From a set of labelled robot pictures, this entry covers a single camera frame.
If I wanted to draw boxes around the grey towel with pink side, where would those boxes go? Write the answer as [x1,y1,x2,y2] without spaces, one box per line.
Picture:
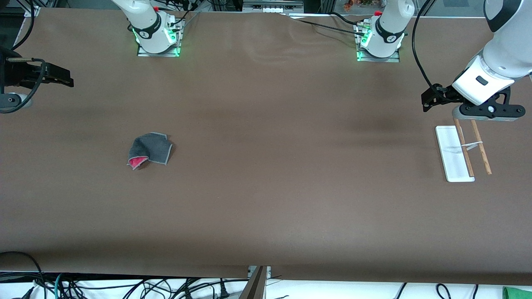
[127,132,173,170]

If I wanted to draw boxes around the orange background items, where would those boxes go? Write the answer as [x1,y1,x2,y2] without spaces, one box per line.
[343,0,385,11]

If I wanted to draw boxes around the grey power strip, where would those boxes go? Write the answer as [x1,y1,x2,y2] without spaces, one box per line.
[243,0,304,13]

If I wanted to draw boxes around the green object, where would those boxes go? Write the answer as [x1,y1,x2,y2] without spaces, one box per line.
[502,286,532,299]

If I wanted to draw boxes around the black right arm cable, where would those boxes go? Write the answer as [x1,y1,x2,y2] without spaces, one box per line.
[0,58,46,113]

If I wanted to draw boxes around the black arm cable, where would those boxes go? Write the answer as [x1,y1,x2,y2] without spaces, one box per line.
[411,0,443,90]
[0,58,46,113]

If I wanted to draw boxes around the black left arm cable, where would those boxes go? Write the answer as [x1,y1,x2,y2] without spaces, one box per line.
[411,0,443,90]

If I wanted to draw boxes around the black hanging cable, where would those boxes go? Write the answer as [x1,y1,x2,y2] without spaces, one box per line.
[15,0,40,51]

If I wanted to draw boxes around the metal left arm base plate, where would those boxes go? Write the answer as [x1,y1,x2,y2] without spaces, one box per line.
[356,23,400,63]

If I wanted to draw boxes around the white rack base plate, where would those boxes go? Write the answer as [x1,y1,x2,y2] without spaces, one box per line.
[435,125,475,182]

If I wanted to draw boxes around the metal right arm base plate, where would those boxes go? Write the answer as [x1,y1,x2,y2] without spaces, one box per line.
[137,19,182,57]

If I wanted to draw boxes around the short black table cable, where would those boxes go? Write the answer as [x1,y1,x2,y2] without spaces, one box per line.
[330,12,367,26]

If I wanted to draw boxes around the long black table cable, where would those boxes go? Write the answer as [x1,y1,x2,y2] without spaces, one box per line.
[285,14,366,37]

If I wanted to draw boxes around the black arched floor cable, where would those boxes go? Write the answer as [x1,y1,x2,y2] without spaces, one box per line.
[0,251,44,299]

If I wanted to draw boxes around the tangled black floor cables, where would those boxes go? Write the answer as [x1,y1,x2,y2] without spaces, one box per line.
[62,277,250,299]

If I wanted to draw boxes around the wooden post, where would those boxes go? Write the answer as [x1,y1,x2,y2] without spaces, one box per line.
[239,266,267,299]

